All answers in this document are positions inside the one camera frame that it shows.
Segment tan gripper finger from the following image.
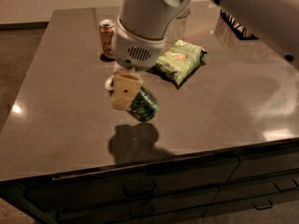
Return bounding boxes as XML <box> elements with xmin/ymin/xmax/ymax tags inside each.
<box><xmin>112</xmin><ymin>74</ymin><xmax>143</xmax><ymax>110</ymax></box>

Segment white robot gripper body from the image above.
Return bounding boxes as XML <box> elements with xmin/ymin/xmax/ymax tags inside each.
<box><xmin>112</xmin><ymin>16</ymin><xmax>167</xmax><ymax>70</ymax></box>

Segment green soda can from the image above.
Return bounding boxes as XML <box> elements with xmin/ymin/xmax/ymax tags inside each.
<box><xmin>105</xmin><ymin>74</ymin><xmax>160</xmax><ymax>122</ymax></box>

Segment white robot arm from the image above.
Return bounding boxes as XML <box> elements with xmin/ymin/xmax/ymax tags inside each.
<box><xmin>112</xmin><ymin>0</ymin><xmax>299</xmax><ymax>110</ymax></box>

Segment orange soda can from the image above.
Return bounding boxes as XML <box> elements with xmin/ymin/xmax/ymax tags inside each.
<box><xmin>99</xmin><ymin>19</ymin><xmax>116</xmax><ymax>59</ymax></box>

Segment green chip bag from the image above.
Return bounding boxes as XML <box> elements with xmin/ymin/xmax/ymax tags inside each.
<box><xmin>155</xmin><ymin>40</ymin><xmax>206</xmax><ymax>86</ymax></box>

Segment dark cabinet drawers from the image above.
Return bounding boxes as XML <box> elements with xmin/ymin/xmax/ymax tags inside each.
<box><xmin>1</xmin><ymin>139</ymin><xmax>299</xmax><ymax>224</ymax></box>

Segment black wire napkin holder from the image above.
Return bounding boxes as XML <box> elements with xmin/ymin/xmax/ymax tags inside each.
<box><xmin>220</xmin><ymin>9</ymin><xmax>258</xmax><ymax>40</ymax></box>

